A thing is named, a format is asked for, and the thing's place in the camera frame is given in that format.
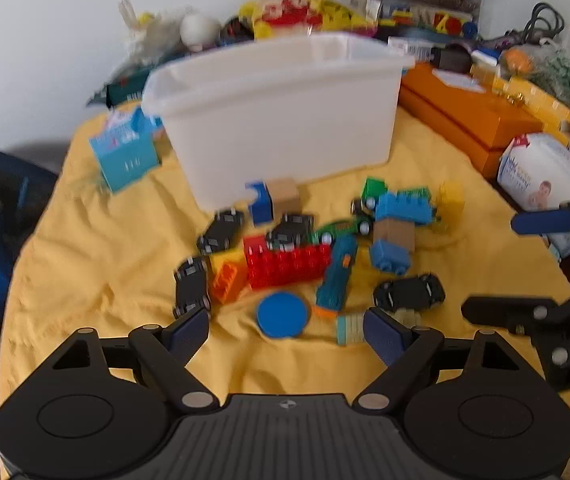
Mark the orange box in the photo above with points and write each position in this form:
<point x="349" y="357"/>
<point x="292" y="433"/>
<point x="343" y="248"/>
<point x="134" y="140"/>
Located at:
<point x="465" y="110"/>

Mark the teal toy train car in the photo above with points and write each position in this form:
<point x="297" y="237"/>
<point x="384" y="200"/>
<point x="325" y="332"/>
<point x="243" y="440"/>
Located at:
<point x="337" y="277"/>

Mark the blue round disc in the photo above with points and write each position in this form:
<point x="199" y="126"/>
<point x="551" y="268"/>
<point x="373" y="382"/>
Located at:
<point x="283" y="315"/>

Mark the baby wipes pack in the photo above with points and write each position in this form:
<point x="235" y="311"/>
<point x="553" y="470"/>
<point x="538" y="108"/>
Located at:
<point x="540" y="170"/>

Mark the yellow tablecloth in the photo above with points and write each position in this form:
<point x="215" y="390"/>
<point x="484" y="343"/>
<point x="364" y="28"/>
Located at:
<point x="115" y="260"/>

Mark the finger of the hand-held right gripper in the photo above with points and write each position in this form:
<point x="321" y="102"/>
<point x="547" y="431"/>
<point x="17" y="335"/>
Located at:
<point x="545" y="222"/>
<point x="505" y="312"/>

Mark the black toy car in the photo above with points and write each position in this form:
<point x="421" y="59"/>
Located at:
<point x="410" y="292"/>
<point x="192" y="285"/>
<point x="292" y="230"/>
<point x="221" y="230"/>

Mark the yellow toy block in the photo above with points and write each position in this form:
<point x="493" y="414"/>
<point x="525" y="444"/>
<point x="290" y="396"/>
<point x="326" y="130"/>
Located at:
<point x="452" y="200"/>
<point x="225" y="259"/>

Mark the small white carton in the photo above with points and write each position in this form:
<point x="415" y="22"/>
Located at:
<point x="410" y="46"/>

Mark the red toy block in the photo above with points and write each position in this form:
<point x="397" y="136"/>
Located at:
<point x="285" y="267"/>

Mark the orange toy block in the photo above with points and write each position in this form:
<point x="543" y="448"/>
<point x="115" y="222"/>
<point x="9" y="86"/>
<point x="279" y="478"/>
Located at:
<point x="227" y="282"/>

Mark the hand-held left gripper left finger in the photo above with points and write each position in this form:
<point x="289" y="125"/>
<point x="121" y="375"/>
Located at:
<point x="187" y="334"/>

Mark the box of colourful toy blocks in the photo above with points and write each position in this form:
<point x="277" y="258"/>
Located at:
<point x="435" y="21"/>

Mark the green toy car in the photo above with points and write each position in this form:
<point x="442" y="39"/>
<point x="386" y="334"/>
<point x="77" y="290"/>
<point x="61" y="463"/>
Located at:
<point x="342" y="227"/>

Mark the white plastic bin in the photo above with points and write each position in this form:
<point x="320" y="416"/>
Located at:
<point x="275" y="125"/>

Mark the white plastic bag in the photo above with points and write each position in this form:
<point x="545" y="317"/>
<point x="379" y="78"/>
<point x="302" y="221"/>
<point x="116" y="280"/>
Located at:
<point x="150" y="35"/>

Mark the wooden cube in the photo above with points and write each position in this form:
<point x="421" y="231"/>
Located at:
<point x="285" y="195"/>
<point x="395" y="234"/>

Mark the yellow plastic bag red print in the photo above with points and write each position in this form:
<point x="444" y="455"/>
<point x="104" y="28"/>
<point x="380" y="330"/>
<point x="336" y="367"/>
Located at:
<point x="305" y="12"/>

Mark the yellow cardboard box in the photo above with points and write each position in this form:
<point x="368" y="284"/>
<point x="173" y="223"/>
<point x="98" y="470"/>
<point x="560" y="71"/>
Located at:
<point x="550" y="105"/>

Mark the long blue toy block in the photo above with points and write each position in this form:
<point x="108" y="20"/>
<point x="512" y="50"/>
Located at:
<point x="405" y="205"/>

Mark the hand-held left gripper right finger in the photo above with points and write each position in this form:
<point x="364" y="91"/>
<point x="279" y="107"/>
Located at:
<point x="382" y="336"/>

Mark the green toy truck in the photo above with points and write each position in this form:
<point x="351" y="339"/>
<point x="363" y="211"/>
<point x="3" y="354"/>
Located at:
<point x="375" y="189"/>

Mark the black power adapter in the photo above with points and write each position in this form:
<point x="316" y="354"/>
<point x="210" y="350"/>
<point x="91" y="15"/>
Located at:
<point x="452" y="58"/>

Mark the green net bag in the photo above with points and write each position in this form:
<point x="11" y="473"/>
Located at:
<point x="560" y="72"/>

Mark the green tissue pack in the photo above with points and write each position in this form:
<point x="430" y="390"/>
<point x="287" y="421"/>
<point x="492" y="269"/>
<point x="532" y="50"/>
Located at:
<point x="125" y="91"/>

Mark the white egg-shaped cup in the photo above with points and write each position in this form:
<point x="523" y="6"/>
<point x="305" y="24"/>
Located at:
<point x="197" y="30"/>

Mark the light blue carton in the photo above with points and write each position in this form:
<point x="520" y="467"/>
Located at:
<point x="125" y="155"/>

